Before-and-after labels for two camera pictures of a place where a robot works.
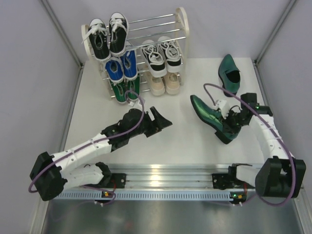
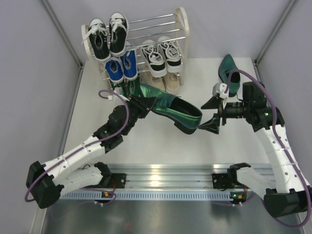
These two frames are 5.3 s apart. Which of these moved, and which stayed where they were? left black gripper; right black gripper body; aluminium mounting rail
Moved: left black gripper; right black gripper body
Stayed: aluminium mounting rail
